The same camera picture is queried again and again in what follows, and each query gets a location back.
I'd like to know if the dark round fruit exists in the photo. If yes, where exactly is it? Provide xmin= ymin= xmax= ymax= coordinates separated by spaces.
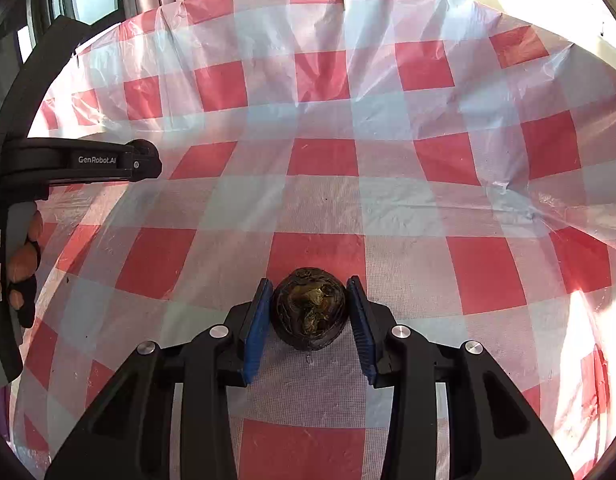
xmin=270 ymin=268 xmax=348 ymax=352

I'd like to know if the person left hand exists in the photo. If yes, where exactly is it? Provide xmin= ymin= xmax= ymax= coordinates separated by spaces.
xmin=0 ymin=210 xmax=43 ymax=292

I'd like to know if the red white checkered tablecloth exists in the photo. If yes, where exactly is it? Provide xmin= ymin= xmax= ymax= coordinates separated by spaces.
xmin=10 ymin=0 xmax=616 ymax=478

